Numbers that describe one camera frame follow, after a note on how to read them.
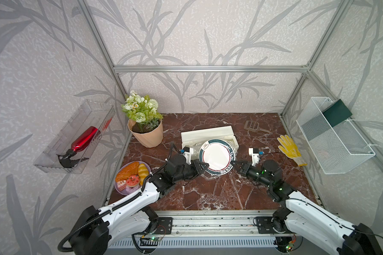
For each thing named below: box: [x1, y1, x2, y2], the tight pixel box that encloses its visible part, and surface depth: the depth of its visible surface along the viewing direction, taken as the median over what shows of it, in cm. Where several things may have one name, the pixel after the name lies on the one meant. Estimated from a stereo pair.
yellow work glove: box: [277, 134, 308, 167], surface depth 103 cm
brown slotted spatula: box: [243, 120, 272, 134], surface depth 114 cm
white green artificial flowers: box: [121, 89, 164, 126], surface depth 86 cm
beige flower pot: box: [127, 119, 164, 149], surface depth 93 cm
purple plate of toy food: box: [113, 160, 152, 196], surface depth 88 cm
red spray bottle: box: [55, 126, 98, 169], surface depth 63 cm
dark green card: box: [322, 98, 353, 128], surface depth 72 cm
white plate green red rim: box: [198, 138, 236, 176], surface depth 78 cm
